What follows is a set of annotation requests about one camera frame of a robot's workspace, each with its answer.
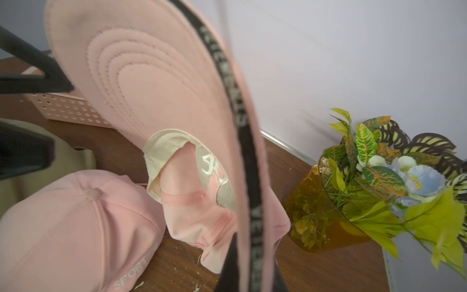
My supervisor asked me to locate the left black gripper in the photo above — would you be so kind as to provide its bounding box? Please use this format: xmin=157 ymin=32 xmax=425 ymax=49
xmin=1 ymin=27 xmax=74 ymax=180

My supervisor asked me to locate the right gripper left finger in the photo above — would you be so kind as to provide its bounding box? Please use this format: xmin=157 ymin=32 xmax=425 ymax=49
xmin=214 ymin=233 xmax=239 ymax=292

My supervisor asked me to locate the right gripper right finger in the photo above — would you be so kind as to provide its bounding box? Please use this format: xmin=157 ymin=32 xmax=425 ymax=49
xmin=272 ymin=264 xmax=289 ymax=292

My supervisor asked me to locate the beige baseball cap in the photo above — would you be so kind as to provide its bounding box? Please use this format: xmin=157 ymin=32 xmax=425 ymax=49
xmin=1 ymin=118 xmax=96 ymax=215

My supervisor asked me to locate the pink baseball cap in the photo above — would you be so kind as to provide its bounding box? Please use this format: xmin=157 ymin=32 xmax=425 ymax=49
xmin=1 ymin=170 xmax=165 ymax=292
xmin=45 ymin=1 xmax=291 ymax=292

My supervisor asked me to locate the pink plastic basket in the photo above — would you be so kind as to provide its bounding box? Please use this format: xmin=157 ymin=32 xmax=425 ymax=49
xmin=24 ymin=90 xmax=112 ymax=128

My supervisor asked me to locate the artificial green plant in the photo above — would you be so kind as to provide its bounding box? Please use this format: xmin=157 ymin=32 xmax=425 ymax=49
xmin=318 ymin=108 xmax=467 ymax=277

